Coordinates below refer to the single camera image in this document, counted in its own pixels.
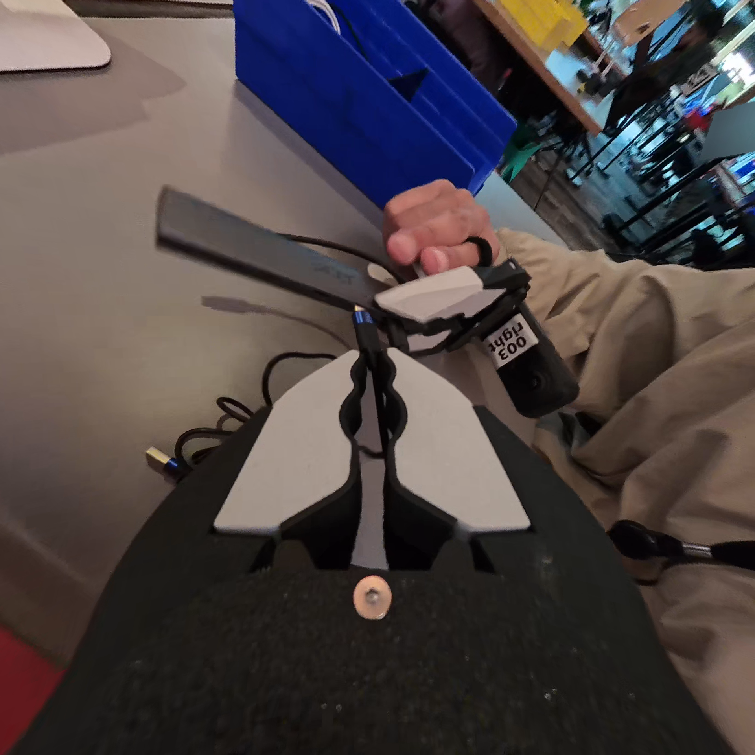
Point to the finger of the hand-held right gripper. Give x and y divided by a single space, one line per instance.
430 341
430 292

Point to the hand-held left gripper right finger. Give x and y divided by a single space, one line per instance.
454 472

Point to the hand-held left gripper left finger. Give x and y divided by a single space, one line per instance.
283 472

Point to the dark grey USB hub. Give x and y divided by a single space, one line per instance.
236 236

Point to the person's right forearm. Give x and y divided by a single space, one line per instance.
619 306

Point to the grey desk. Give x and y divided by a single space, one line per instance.
88 354

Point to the person's right hand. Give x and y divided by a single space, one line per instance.
436 212

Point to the green chair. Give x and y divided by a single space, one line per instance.
525 153

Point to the person's beige jacket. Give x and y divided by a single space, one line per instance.
696 483

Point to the blue plastic bin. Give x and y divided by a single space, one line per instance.
330 106

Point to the wooden workbench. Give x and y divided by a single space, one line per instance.
548 82

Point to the stack of yellow bins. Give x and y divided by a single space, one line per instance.
542 20

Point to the red plastic bin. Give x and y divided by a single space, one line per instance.
17 696

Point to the white flat stand base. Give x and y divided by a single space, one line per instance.
41 35

